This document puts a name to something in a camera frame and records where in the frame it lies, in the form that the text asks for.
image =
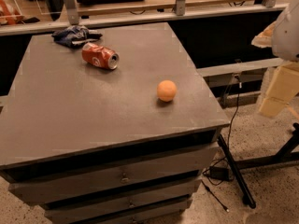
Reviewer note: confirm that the black power adapter with cable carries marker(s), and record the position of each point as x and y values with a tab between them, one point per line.
216	175

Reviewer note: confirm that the orange white object on shelf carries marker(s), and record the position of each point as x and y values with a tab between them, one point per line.
8	14

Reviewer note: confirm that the red coke can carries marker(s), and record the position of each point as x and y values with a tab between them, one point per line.
100	56

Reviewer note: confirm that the grey drawer cabinet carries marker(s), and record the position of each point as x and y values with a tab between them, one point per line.
92	146

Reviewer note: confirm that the orange fruit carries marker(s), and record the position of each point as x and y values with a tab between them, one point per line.
166	90

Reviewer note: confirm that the metal shelf rail frame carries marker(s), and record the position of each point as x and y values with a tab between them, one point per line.
130	13

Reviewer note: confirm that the blue chip bag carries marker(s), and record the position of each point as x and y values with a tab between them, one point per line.
75	36

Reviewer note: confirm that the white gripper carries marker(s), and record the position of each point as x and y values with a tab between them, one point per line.
287	34

